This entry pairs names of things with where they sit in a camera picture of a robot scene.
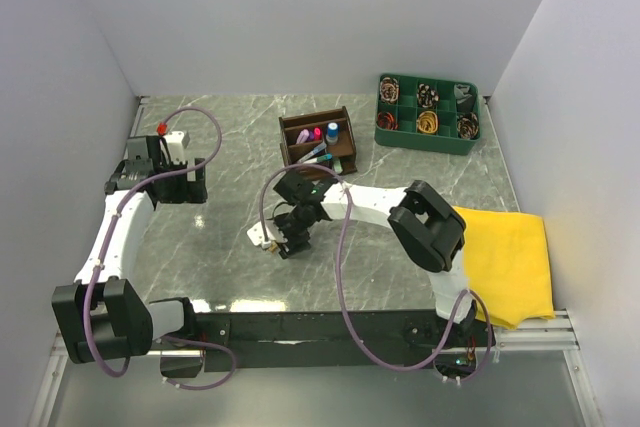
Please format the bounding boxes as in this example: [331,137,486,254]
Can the green cap white marker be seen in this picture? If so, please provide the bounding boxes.
[301,153,333,165]

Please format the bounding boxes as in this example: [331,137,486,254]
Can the lilac pen case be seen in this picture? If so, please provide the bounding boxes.
[296,129,310,144]

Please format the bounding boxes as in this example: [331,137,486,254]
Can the blue grey glue stick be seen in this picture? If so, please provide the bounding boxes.
[325,122,339,145]

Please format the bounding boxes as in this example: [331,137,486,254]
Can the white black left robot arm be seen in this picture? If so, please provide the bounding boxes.
[51,131,208,364]

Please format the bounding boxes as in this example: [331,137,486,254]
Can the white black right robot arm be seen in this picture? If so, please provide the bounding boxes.
[267,170,475,345]

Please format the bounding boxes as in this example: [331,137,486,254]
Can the brown wooden desk organizer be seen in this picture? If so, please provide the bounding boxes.
[278,106,357,175]

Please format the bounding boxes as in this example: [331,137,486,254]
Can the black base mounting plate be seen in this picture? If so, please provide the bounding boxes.
[144,310,496,374]

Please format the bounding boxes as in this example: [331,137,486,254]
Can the orange navy striped rolled tie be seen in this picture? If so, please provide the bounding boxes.
[376,112,398,131]

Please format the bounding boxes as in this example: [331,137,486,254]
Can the green divided storage tray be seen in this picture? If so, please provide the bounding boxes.
[374,73,482,156]

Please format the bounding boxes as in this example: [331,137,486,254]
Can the pink black floral rolled tie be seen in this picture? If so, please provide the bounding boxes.
[379,76,400,104]

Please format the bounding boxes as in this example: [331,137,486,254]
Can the yellow patterned rolled tie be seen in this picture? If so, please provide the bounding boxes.
[416,109,439,135]

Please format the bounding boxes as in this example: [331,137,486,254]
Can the dark patterned rolled tie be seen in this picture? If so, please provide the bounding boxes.
[416,83,440,109]

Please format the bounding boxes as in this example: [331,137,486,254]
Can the black beige floral rolled tie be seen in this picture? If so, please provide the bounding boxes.
[456,112,480,140]

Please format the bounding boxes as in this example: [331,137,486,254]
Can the grey folded cloth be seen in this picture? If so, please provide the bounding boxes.
[453,83,476,113]

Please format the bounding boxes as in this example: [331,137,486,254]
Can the yellow folded cloth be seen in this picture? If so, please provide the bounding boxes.
[455,207,555,329]

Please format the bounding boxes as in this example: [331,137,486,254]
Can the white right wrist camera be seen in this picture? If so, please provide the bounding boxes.
[246,220,283,250]

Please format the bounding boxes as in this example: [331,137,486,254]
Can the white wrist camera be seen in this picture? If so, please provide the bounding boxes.
[163,131,190,163]
[246,220,283,250]

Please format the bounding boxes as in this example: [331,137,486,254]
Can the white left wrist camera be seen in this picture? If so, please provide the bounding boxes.
[163,131,190,163]

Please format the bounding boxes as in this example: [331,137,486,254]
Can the aluminium frame rail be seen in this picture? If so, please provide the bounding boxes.
[49,310,581,357]

